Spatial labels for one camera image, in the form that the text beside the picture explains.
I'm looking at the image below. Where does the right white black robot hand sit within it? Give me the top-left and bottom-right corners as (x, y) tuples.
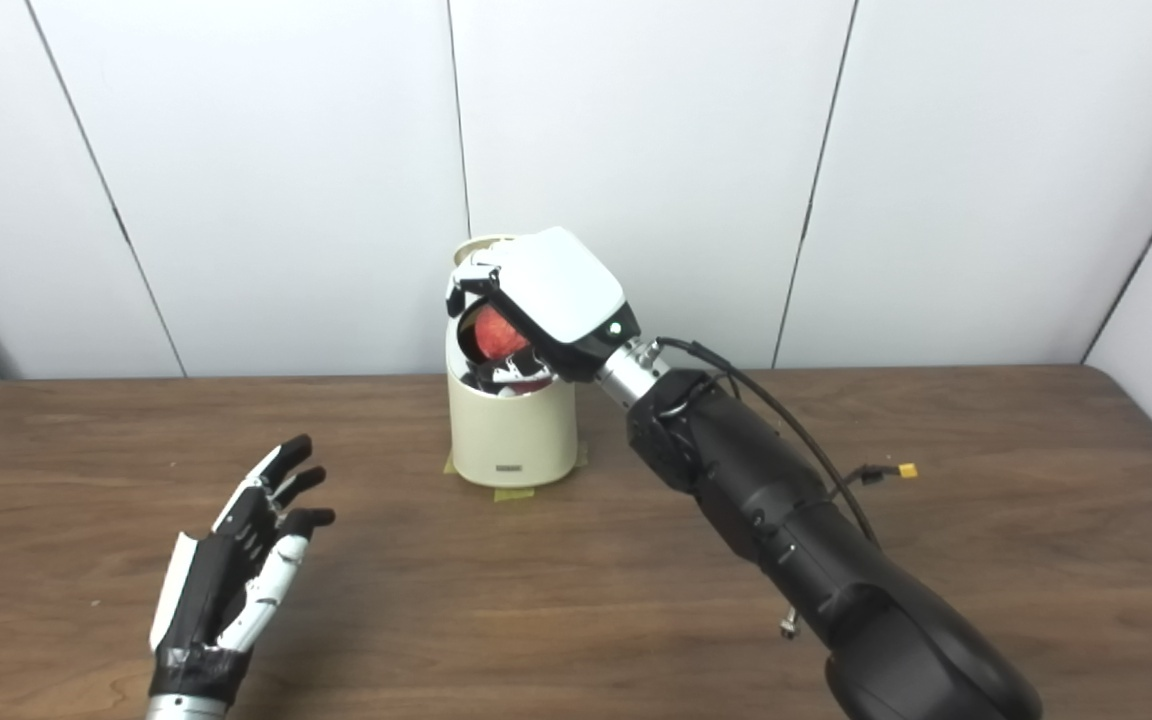
(446, 226), (642, 396)

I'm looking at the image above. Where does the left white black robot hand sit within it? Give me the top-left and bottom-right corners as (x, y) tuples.
(148, 434), (336, 701)

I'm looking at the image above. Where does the red apple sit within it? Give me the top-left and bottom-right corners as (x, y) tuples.
(461, 305), (535, 363)

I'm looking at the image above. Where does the cream round bin lid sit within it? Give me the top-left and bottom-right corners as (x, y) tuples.
(453, 235), (517, 267)

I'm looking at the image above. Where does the cream-colored bin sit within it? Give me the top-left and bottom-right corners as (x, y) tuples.
(446, 235), (579, 488)

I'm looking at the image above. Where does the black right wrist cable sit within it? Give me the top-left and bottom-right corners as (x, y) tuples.
(656, 337), (882, 546)

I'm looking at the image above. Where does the black cable with yellow connector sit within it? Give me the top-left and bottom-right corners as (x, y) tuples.
(831, 462), (919, 501)

